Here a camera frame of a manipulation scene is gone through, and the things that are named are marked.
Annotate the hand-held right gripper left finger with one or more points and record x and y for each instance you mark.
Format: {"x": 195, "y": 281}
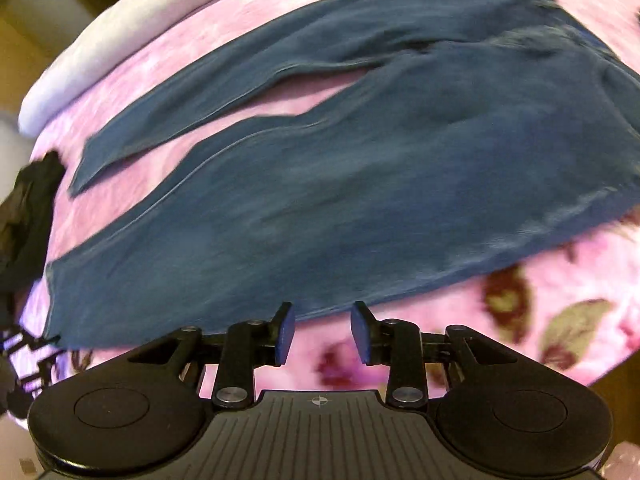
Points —
{"x": 285, "y": 336}

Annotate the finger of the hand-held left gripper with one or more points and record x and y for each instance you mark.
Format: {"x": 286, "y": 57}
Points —
{"x": 31, "y": 342}

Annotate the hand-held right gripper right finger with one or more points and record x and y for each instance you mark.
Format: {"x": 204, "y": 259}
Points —
{"x": 361, "y": 335}

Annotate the blue denim jeans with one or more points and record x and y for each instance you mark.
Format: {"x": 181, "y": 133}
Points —
{"x": 380, "y": 200}

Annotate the dark cloth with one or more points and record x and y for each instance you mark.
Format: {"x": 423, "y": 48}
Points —
{"x": 27, "y": 220}

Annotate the pink floral blanket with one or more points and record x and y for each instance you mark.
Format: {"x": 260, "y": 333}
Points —
{"x": 550, "y": 325}

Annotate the pale quilted comforter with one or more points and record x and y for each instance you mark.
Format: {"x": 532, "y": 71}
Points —
{"x": 125, "y": 35}

